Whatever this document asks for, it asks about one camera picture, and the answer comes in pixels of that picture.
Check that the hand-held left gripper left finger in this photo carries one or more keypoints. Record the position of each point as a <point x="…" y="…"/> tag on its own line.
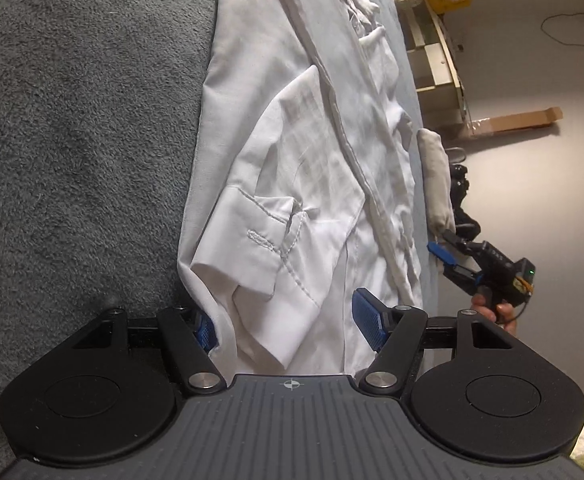
<point x="204" y="332"/>

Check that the cream wooden desk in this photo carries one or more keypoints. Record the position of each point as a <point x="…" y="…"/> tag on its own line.
<point x="441" y="60"/>

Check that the beige rolled cloth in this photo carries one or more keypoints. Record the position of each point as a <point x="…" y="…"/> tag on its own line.
<point x="434" y="180"/>

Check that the long cardboard box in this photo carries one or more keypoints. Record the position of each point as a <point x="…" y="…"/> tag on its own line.
<point x="521" y="121"/>

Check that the person's right hand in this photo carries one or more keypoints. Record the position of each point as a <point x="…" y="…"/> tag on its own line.
<point x="504" y="317"/>

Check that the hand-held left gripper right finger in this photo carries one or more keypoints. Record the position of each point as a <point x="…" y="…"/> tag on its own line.
<point x="369" y="322"/>

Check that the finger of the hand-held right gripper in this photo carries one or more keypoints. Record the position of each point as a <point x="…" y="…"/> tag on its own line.
<point x="464" y="280"/>
<point x="444" y="252"/>

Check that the white button shirt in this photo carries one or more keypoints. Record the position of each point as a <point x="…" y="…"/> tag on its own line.
<point x="297" y="160"/>

